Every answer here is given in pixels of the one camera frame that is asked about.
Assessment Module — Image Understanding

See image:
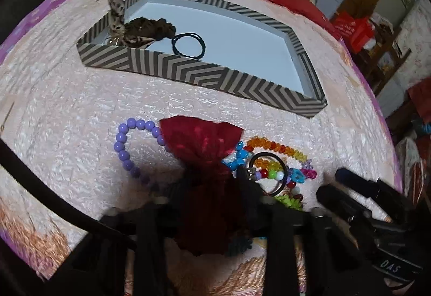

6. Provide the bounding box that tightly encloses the wooden rack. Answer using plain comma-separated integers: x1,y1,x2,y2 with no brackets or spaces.
362,13,413,96

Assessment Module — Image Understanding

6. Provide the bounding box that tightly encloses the black cable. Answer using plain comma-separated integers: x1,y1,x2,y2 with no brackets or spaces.
0,140,137,247

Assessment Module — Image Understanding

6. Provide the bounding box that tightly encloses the rainbow bead bracelet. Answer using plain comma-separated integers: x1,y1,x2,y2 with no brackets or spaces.
244,136,318,184

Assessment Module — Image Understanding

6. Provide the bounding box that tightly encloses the turquoise bead bracelet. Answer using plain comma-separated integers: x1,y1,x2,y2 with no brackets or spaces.
221,142,250,171

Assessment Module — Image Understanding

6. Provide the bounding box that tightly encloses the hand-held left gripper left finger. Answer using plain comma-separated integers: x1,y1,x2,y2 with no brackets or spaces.
50,180,192,296

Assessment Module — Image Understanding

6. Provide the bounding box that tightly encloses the leopard print scrunchie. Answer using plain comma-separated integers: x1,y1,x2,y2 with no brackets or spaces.
107,0,159,47

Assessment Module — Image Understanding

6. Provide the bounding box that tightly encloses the brown scrunchie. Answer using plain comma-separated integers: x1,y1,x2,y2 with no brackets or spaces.
126,17,177,42

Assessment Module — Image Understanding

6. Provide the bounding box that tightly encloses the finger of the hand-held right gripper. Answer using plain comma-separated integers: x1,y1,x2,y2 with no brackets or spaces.
335,167,395,206
316,183,375,233

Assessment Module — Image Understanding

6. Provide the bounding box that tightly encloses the red mesh hair bow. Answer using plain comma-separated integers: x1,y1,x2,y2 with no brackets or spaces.
160,116,251,256

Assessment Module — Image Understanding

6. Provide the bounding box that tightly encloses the thin black hair tie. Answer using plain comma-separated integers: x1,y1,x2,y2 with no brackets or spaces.
171,32,207,58

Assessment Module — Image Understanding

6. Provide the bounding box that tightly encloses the pink textured blanket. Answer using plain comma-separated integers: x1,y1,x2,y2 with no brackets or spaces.
0,0,405,296

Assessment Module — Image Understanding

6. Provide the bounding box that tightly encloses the purple bead bracelet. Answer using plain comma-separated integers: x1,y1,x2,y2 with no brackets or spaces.
114,117,167,187

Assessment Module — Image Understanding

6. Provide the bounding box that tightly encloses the red cushion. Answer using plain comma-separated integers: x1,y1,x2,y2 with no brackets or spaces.
264,0,337,34

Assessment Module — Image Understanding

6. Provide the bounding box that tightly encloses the striped cardboard box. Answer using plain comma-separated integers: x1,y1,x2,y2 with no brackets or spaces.
77,0,328,119

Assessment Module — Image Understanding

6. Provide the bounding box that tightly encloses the red shopping bag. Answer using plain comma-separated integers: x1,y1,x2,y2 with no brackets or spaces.
333,11,375,54

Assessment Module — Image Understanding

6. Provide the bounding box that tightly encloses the black hair tie with charm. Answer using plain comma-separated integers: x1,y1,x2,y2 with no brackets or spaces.
247,152,291,197

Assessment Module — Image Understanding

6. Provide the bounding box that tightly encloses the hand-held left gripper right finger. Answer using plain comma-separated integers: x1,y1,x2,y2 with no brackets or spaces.
237,168,371,296

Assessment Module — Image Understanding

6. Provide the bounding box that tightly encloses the multicolour round bead bracelet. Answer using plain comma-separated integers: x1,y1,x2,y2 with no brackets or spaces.
254,168,302,204

